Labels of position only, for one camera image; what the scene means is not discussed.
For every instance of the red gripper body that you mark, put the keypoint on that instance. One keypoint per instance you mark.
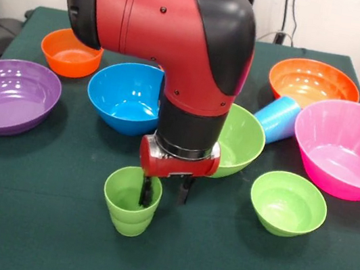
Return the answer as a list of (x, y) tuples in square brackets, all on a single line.
[(181, 167)]

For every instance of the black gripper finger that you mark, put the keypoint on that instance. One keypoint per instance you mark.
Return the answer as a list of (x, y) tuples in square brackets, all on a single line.
[(185, 190), (146, 191)]

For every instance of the stack of green cups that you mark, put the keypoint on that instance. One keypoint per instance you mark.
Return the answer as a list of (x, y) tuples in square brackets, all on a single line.
[(129, 219)]

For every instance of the large green bowl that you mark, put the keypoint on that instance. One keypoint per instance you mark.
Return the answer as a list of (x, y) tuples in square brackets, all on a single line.
[(242, 141)]

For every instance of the small green bowl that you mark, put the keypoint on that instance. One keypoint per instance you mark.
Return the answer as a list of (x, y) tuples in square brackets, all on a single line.
[(286, 210)]

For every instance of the blue cup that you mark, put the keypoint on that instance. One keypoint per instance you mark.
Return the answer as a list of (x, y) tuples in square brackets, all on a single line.
[(278, 119)]

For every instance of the wide purple bowl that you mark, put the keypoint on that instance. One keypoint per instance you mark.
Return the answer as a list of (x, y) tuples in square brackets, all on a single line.
[(6, 104)]

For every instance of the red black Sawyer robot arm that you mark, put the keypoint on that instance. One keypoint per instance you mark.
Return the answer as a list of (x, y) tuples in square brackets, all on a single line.
[(169, 30)]

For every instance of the blue bowl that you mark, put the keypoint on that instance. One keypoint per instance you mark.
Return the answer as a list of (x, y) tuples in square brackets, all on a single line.
[(122, 112)]

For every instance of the dark green tablecloth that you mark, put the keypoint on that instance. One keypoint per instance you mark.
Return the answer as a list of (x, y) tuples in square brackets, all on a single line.
[(46, 240)]

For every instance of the small orange bowl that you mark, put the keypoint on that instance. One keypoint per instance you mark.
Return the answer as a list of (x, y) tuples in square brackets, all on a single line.
[(68, 64)]

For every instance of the wide red-orange bowl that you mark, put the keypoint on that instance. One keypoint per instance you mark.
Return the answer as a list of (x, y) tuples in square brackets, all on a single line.
[(311, 84)]

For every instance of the large pink bowl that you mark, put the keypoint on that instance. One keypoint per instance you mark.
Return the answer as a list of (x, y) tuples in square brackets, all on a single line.
[(344, 157)]

